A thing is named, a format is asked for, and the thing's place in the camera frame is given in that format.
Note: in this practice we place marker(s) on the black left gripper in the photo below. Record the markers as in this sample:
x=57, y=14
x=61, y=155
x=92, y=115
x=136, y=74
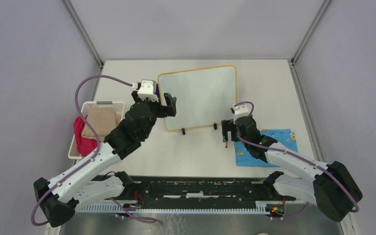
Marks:
x=165, y=110

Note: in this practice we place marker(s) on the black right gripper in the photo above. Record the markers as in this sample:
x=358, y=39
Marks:
x=228, y=125

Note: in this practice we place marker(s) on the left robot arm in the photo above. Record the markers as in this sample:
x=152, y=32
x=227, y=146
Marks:
x=60, y=197

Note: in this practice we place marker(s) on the yellow-framed whiteboard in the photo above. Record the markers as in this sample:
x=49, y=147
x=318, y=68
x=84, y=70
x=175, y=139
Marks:
x=204, y=96

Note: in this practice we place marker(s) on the purple cloth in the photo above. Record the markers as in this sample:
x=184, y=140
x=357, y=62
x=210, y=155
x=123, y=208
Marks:
x=157, y=92

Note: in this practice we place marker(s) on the white plastic basket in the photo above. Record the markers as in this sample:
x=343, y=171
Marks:
x=117, y=106

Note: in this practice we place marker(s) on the blue patterned cloth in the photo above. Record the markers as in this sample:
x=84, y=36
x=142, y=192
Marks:
x=244, y=158

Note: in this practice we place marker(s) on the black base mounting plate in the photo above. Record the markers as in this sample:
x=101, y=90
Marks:
x=159, y=192

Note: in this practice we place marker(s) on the beige cloth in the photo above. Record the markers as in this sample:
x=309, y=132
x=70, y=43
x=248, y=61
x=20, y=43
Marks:
x=103, y=121

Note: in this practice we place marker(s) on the pink cloth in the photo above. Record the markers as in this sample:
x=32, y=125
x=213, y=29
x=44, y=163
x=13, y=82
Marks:
x=84, y=145

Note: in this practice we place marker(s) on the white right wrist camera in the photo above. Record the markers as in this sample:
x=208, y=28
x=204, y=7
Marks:
x=240, y=111

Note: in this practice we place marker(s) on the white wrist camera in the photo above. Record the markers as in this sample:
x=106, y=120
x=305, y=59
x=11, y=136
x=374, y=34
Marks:
x=240, y=111
x=148, y=91

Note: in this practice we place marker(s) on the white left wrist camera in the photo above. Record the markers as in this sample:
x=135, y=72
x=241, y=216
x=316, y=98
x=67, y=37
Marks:
x=148, y=91

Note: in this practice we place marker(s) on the white cable duct rail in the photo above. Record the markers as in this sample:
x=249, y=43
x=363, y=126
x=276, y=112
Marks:
x=111, y=207

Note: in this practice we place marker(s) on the left aluminium frame post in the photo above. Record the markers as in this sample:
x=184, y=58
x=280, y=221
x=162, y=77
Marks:
x=83, y=32

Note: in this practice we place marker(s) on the aluminium frame post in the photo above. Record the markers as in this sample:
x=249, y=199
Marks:
x=317, y=19
x=83, y=32

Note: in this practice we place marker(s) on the right aluminium frame post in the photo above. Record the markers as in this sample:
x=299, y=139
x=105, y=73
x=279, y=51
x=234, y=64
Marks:
x=317, y=19

